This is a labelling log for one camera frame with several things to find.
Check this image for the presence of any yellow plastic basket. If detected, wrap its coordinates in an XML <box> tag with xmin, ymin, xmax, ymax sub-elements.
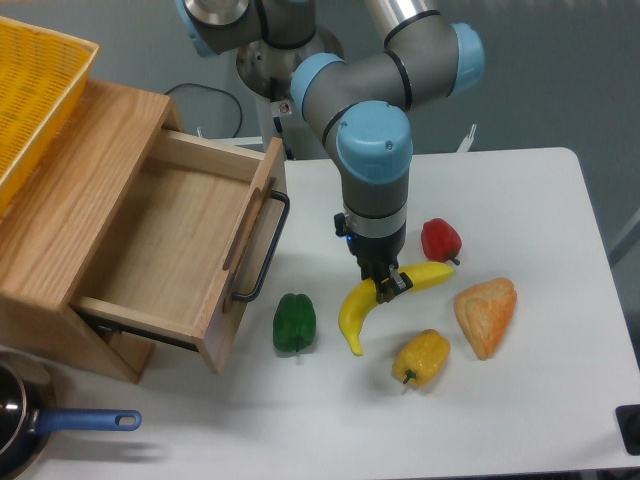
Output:
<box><xmin>1</xmin><ymin>17</ymin><xmax>100</xmax><ymax>212</ymax></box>

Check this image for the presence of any wooden drawer cabinet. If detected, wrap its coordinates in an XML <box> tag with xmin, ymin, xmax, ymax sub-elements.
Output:
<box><xmin>1</xmin><ymin>79</ymin><xmax>182</xmax><ymax>383</ymax></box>

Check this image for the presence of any blue handled black saucepan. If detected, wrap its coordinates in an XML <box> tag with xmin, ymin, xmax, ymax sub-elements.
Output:
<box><xmin>1</xmin><ymin>351</ymin><xmax>142</xmax><ymax>479</ymax></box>

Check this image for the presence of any yellow toy bell pepper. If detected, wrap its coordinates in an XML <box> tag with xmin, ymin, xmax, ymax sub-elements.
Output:
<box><xmin>392</xmin><ymin>329</ymin><xmax>451</xmax><ymax>388</ymax></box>

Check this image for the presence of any open wooden top drawer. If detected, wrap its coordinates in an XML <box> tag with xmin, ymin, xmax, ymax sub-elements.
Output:
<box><xmin>71</xmin><ymin>130</ymin><xmax>286</xmax><ymax>373</ymax></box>

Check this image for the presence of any red toy bell pepper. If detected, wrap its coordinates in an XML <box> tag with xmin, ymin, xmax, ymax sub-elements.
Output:
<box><xmin>421</xmin><ymin>218</ymin><xmax>462</xmax><ymax>266</ymax></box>

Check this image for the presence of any black object at table edge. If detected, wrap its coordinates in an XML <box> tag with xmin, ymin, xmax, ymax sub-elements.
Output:
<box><xmin>615</xmin><ymin>404</ymin><xmax>640</xmax><ymax>456</ymax></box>

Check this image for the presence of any orange toy bread slice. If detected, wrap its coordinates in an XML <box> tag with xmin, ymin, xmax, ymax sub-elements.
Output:
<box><xmin>454</xmin><ymin>277</ymin><xmax>518</xmax><ymax>360</ymax></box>

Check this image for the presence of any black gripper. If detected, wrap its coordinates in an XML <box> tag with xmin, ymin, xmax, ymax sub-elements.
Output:
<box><xmin>334</xmin><ymin>213</ymin><xmax>413</xmax><ymax>304</ymax></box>

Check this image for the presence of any green toy bell pepper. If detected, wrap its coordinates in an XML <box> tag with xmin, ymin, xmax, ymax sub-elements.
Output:
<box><xmin>272</xmin><ymin>293</ymin><xmax>316</xmax><ymax>353</ymax></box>

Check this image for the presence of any yellow toy banana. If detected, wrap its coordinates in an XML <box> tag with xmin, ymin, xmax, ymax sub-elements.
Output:
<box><xmin>338</xmin><ymin>261</ymin><xmax>455</xmax><ymax>356</ymax></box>

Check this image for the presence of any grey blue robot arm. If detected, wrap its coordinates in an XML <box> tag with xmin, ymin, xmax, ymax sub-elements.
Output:
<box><xmin>176</xmin><ymin>1</ymin><xmax>485</xmax><ymax>303</ymax></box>

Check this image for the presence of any black metal drawer handle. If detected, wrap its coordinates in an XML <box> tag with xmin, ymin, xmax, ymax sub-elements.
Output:
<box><xmin>230</xmin><ymin>190</ymin><xmax>290</xmax><ymax>304</ymax></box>

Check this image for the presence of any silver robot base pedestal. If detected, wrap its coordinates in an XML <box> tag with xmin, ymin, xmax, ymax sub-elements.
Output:
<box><xmin>236</xmin><ymin>26</ymin><xmax>344</xmax><ymax>160</ymax></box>

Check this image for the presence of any black cable on floor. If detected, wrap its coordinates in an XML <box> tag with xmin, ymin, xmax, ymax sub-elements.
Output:
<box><xmin>163</xmin><ymin>82</ymin><xmax>244</xmax><ymax>139</ymax></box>

